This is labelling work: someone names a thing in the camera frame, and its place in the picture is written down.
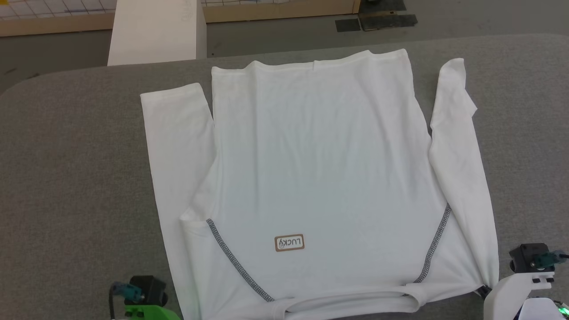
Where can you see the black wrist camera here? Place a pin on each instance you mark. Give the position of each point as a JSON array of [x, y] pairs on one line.
[[146, 288], [526, 258]]

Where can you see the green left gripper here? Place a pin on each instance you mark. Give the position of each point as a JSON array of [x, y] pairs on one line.
[[151, 312]]

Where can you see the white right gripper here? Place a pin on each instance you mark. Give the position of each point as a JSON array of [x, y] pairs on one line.
[[511, 298]]

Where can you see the small black floor mat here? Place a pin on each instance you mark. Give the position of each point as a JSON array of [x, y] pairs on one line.
[[348, 25]]

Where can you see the black floor mat strip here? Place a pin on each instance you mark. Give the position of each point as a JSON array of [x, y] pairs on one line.
[[382, 5]]

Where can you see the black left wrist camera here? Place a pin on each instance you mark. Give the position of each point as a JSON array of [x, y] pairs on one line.
[[146, 288]]

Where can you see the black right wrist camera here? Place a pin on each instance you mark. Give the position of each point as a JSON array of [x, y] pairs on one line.
[[526, 258]]

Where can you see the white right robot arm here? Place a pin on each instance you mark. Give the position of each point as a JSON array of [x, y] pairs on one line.
[[542, 310]]

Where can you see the large black floor mat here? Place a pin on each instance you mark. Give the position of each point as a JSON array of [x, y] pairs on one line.
[[389, 22]]

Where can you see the white rectangular box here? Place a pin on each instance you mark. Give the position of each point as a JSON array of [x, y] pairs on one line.
[[155, 31]]

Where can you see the white long-sleeve shirt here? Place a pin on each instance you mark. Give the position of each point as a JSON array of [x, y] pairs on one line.
[[320, 178]]

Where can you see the grey fabric sofa cushion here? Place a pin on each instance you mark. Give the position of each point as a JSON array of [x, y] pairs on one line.
[[75, 178]]

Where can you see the lemon print partition screen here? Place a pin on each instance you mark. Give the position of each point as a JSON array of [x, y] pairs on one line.
[[266, 13]]

